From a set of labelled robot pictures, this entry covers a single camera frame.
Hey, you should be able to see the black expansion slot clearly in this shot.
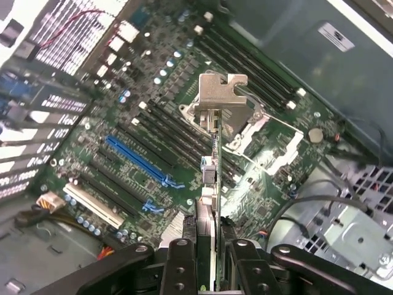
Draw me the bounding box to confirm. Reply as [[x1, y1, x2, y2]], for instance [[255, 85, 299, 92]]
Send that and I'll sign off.
[[87, 157, 166, 216]]

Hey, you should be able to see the white expansion slot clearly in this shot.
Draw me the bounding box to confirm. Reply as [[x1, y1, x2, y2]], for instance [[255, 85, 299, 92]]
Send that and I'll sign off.
[[62, 183, 124, 230]]

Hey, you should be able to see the blue expansion slot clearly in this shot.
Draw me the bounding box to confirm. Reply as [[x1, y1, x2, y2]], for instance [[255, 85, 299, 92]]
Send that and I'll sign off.
[[104, 134, 185, 189]]

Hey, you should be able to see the black RAM slot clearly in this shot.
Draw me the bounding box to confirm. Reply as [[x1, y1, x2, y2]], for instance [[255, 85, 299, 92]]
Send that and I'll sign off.
[[190, 33, 289, 115], [193, 25, 297, 111], [203, 11, 307, 96], [201, 18, 300, 102]]

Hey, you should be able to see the metal drive cage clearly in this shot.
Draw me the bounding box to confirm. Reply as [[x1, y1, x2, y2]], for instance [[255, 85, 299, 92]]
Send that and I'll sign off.
[[266, 158, 393, 281]]

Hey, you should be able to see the green motherboard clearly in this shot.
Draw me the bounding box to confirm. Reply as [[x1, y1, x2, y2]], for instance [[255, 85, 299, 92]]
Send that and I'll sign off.
[[38, 7, 349, 248]]

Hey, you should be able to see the metal socket cover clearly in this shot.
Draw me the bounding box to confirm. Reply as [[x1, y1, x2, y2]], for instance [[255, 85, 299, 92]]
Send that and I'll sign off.
[[226, 127, 309, 176]]

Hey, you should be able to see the coin cell battery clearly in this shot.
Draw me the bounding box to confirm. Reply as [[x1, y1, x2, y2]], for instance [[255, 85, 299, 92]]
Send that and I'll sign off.
[[307, 127, 324, 143]]

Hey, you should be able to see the CPU socket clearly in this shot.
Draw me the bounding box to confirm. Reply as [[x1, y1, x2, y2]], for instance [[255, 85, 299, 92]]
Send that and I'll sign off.
[[179, 92, 273, 150]]

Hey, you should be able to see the white header connector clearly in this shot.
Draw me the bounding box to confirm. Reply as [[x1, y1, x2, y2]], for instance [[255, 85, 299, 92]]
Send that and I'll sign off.
[[117, 20, 141, 44], [108, 36, 126, 53]]

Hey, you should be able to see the black open PC case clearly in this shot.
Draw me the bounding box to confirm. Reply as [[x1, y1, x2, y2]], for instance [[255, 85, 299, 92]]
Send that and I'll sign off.
[[0, 0, 393, 295]]

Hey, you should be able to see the white case sticker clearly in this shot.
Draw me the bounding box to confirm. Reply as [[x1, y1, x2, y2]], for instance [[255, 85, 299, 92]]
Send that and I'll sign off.
[[317, 22, 356, 52]]

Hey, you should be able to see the power supply wire bundle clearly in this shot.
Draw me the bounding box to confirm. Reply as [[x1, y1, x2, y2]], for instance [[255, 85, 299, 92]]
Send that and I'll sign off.
[[13, 190, 116, 262]]

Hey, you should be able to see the thin red wire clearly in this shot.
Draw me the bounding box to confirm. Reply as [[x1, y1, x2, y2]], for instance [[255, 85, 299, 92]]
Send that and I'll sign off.
[[39, 8, 119, 50]]

